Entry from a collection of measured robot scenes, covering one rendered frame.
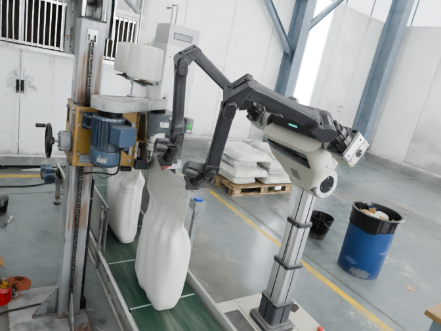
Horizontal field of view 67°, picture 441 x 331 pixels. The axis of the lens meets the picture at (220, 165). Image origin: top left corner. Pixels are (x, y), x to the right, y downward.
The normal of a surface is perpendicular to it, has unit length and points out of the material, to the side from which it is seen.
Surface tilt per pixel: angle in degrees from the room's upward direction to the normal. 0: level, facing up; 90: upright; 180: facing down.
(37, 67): 90
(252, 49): 90
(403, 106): 90
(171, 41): 90
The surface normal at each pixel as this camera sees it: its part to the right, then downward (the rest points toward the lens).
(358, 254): -0.66, 0.13
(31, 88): 0.54, 0.33
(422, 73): -0.82, 0.00
